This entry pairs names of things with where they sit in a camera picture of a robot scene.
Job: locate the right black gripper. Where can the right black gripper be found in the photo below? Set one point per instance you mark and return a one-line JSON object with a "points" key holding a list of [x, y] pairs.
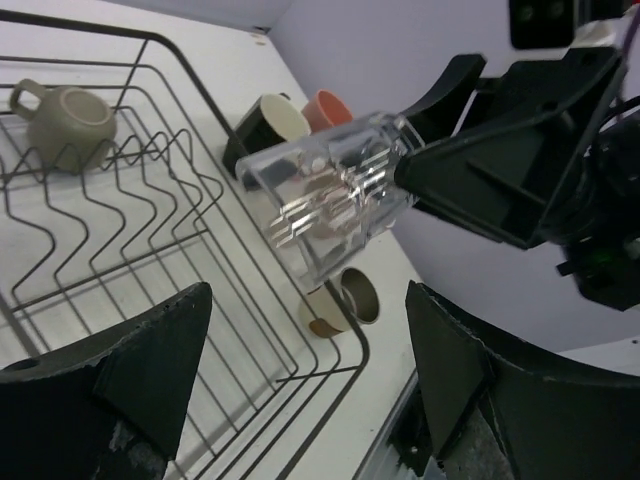
{"points": [[510, 181]]}

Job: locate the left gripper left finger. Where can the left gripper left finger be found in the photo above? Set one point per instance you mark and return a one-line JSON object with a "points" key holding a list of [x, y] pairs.
{"points": [[109, 406]]}

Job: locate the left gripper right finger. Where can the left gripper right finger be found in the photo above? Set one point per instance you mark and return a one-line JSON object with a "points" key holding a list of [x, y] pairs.
{"points": [[499, 407]]}

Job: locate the pink tall cup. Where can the pink tall cup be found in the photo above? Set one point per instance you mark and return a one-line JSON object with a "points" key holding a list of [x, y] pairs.
{"points": [[325, 110]]}

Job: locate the clear glass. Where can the clear glass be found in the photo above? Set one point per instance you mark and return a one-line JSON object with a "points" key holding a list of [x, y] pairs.
{"points": [[320, 199]]}

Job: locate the beige brown cup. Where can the beige brown cup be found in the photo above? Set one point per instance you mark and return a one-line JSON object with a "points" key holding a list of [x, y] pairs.
{"points": [[328, 310]]}

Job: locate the black mug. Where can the black mug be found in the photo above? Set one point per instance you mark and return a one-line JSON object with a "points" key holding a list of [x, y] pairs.
{"points": [[271, 120]]}

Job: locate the grey-beige small mug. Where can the grey-beige small mug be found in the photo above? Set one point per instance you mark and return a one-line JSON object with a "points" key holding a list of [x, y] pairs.
{"points": [[71, 128]]}

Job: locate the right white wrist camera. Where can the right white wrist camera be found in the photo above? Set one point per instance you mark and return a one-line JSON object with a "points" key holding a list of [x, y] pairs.
{"points": [[548, 24]]}

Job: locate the wire dish rack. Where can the wire dish rack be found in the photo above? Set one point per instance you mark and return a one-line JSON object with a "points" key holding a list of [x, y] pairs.
{"points": [[84, 252]]}

